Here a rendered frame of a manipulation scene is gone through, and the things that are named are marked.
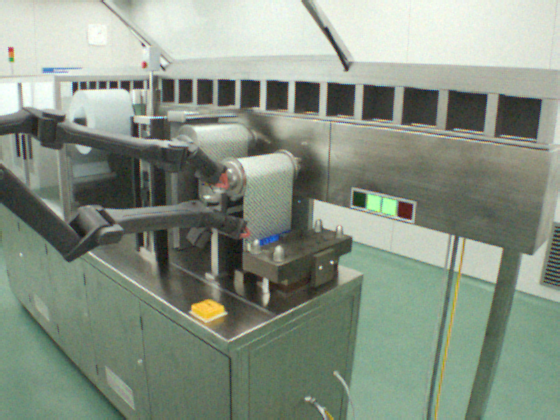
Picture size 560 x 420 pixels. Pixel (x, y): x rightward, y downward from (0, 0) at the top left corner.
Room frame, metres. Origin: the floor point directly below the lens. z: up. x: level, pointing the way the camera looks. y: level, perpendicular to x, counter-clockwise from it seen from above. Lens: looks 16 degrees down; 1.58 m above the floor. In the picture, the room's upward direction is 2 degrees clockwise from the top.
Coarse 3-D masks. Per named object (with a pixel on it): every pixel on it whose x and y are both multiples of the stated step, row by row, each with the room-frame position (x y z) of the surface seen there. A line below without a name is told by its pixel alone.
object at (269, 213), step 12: (264, 192) 1.52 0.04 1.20; (276, 192) 1.56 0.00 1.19; (288, 192) 1.61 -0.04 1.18; (252, 204) 1.48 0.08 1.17; (264, 204) 1.52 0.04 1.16; (276, 204) 1.56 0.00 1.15; (288, 204) 1.61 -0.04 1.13; (252, 216) 1.48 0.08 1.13; (264, 216) 1.52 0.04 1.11; (276, 216) 1.56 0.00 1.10; (288, 216) 1.61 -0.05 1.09; (252, 228) 1.48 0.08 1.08; (264, 228) 1.52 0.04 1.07; (276, 228) 1.57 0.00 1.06; (288, 228) 1.61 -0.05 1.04; (252, 240) 1.48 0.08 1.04
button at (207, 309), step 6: (210, 300) 1.25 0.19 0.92; (192, 306) 1.21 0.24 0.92; (198, 306) 1.20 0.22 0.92; (204, 306) 1.21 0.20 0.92; (210, 306) 1.21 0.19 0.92; (216, 306) 1.21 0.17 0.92; (222, 306) 1.21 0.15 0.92; (198, 312) 1.19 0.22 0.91; (204, 312) 1.17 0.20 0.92; (210, 312) 1.17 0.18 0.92; (216, 312) 1.19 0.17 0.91; (222, 312) 1.21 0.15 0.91; (204, 318) 1.17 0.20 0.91
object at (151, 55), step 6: (144, 48) 1.88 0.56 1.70; (150, 48) 1.85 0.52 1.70; (156, 48) 1.87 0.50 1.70; (144, 54) 1.88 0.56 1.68; (150, 54) 1.85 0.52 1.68; (156, 54) 1.87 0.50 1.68; (144, 60) 1.89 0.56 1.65; (150, 60) 1.85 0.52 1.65; (156, 60) 1.87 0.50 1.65; (144, 66) 1.86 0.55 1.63; (150, 66) 1.85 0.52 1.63; (156, 66) 1.87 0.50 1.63
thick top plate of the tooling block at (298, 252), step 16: (288, 240) 1.52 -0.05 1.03; (304, 240) 1.52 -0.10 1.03; (320, 240) 1.53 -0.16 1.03; (336, 240) 1.53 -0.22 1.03; (256, 256) 1.36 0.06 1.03; (272, 256) 1.36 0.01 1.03; (288, 256) 1.37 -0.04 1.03; (304, 256) 1.38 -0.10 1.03; (336, 256) 1.51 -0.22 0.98; (256, 272) 1.35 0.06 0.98; (272, 272) 1.30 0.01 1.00; (288, 272) 1.32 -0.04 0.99
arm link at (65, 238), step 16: (0, 160) 0.73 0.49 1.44; (0, 176) 0.70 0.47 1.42; (16, 176) 0.77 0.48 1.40; (0, 192) 0.73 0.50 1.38; (16, 192) 0.76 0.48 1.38; (32, 192) 0.81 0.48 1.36; (16, 208) 0.77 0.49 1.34; (32, 208) 0.80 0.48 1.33; (48, 208) 0.84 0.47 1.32; (32, 224) 0.81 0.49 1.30; (48, 224) 0.84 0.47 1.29; (64, 224) 0.88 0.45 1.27; (80, 224) 0.96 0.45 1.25; (96, 224) 0.95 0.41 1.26; (48, 240) 0.86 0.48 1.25; (64, 240) 0.89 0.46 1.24; (80, 240) 0.92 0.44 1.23; (64, 256) 0.89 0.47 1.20
